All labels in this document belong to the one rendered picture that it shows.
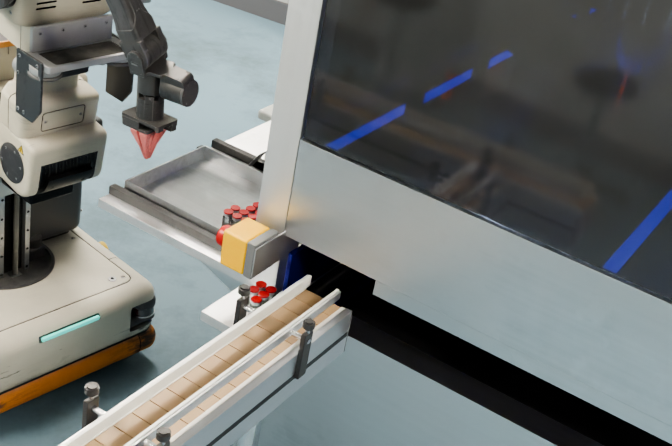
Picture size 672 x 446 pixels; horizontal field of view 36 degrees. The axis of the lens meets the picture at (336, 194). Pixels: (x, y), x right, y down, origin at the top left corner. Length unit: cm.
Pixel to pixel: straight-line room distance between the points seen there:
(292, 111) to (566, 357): 61
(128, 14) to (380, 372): 83
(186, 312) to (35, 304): 65
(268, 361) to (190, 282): 183
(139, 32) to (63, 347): 112
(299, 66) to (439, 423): 67
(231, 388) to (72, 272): 144
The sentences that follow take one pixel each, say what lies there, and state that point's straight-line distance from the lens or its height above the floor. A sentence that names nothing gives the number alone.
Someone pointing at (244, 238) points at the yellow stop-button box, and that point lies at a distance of 182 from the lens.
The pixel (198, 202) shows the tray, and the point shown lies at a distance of 221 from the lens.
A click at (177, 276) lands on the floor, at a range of 354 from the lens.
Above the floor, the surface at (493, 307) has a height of 107.
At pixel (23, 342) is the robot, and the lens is 281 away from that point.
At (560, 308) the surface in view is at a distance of 165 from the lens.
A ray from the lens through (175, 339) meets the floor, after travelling 326.
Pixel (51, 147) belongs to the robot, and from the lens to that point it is 257.
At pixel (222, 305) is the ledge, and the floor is 88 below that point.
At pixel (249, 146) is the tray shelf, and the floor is 88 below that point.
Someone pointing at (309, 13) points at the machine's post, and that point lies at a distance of 171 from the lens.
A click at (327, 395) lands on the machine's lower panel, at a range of 198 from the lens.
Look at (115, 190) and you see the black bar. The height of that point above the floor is 90.
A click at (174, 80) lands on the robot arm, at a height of 116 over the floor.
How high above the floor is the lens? 198
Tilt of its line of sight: 28 degrees down
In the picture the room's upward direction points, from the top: 11 degrees clockwise
